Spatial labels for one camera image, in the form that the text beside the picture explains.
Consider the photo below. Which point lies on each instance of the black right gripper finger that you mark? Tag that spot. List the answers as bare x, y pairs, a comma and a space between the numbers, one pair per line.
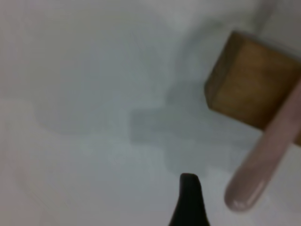
188, 207

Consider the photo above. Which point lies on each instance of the arched wooden block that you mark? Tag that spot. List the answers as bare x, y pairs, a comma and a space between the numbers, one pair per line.
247, 82

